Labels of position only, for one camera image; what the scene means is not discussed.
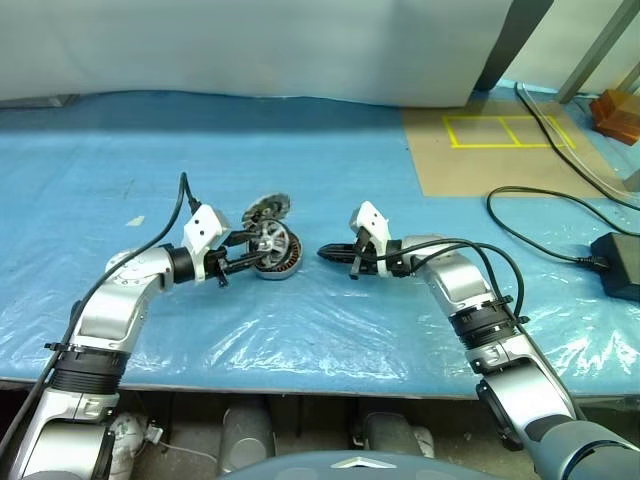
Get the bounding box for round motor housing copper windings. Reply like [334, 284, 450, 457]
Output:
[253, 230, 305, 281]

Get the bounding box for white rounded robot foot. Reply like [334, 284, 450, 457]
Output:
[412, 424, 437, 457]
[107, 412, 152, 477]

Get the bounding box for yellow tape rectangle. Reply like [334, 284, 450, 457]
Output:
[443, 115, 577, 150]

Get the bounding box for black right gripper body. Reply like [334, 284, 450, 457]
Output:
[348, 225, 382, 281]

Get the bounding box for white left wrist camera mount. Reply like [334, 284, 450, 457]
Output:
[182, 203, 232, 282]

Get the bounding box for white cable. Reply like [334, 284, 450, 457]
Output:
[517, 82, 632, 195]

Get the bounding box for grey robot torso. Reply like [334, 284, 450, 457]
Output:
[269, 449, 437, 480]

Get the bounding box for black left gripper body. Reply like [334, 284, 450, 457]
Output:
[204, 244, 237, 289]

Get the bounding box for grey aluminium frame post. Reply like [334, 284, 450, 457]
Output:
[557, 0, 640, 104]

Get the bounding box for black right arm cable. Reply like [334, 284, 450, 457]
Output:
[374, 238, 531, 326]

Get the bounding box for grey rounded cylinder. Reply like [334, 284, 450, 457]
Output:
[362, 410, 422, 457]
[219, 405, 277, 474]

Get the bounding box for long black cable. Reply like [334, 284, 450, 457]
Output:
[514, 82, 640, 209]

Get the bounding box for black power adapter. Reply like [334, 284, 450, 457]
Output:
[590, 232, 640, 302]

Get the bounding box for white foam sheet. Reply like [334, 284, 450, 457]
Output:
[0, 0, 522, 110]

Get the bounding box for dark square post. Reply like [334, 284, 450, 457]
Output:
[472, 0, 544, 93]

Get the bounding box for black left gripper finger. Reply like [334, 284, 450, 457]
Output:
[226, 251, 265, 272]
[224, 227, 262, 248]

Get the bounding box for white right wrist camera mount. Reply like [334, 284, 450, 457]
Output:
[348, 200, 392, 277]

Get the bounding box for blue plastic table cover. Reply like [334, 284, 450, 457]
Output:
[0, 82, 640, 400]

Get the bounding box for black looped power cord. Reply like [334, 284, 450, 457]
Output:
[487, 186, 634, 267]

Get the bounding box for orange wooden blocks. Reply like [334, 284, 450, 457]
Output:
[589, 89, 640, 147]

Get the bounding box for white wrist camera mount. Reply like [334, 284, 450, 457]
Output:
[348, 200, 392, 277]
[182, 203, 232, 282]

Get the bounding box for white connector with wire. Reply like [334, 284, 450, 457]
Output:
[144, 424, 221, 459]

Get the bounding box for brown cardboard sheet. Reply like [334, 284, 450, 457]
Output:
[402, 102, 637, 199]

